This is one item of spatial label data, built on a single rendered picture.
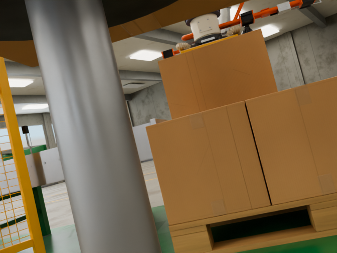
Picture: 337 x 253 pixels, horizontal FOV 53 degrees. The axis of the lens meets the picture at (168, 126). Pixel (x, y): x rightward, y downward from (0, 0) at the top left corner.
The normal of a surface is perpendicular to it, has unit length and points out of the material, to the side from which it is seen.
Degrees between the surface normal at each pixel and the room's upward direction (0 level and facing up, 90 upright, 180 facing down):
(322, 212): 90
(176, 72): 90
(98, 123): 90
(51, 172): 90
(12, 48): 180
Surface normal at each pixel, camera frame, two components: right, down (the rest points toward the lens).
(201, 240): -0.21, -0.01
